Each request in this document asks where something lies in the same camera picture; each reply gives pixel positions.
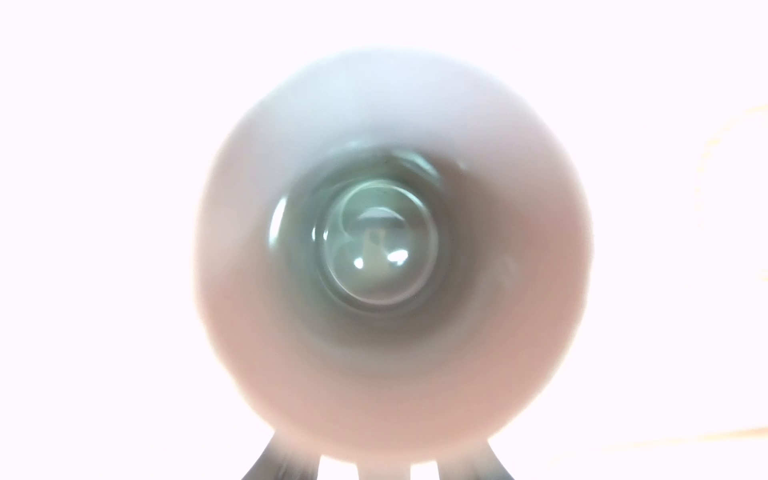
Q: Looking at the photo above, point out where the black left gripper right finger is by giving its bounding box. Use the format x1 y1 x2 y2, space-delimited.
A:
437 441 513 480

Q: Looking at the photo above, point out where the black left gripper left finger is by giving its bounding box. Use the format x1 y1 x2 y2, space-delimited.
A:
242 435 321 480

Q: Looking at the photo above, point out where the grey mug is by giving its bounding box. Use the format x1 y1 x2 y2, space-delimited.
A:
194 49 592 479

